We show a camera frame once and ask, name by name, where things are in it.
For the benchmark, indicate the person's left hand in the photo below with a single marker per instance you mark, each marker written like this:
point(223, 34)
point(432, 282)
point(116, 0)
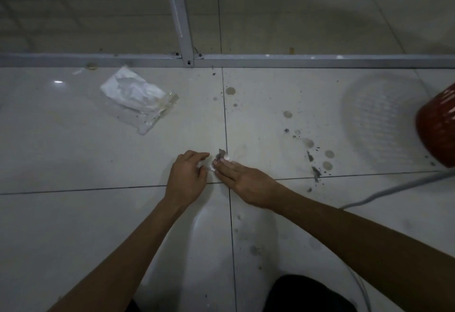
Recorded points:
point(185, 180)

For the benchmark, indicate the person's right hand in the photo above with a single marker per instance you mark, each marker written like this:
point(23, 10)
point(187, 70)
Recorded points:
point(252, 185)

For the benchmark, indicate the white tissue sheet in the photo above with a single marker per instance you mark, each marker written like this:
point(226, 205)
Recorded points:
point(222, 153)

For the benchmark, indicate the clear pack of white tissues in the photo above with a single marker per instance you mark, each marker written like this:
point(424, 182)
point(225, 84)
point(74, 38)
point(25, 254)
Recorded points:
point(131, 91)

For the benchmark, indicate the red plastic waste basket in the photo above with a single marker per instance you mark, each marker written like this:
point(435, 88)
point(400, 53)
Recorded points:
point(439, 127)

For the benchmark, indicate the person's right forearm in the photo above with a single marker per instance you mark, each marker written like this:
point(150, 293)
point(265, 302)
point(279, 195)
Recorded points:
point(373, 244)

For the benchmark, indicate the person's left forearm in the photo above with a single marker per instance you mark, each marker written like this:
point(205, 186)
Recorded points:
point(117, 262)

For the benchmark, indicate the black trousers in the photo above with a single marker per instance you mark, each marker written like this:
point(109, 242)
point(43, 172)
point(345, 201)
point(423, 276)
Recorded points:
point(309, 295)

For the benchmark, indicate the small white paper scrap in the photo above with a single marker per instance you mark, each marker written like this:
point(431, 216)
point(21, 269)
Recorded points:
point(79, 71)

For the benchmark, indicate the grey metal post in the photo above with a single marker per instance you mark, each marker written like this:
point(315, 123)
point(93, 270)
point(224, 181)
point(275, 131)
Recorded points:
point(179, 13)

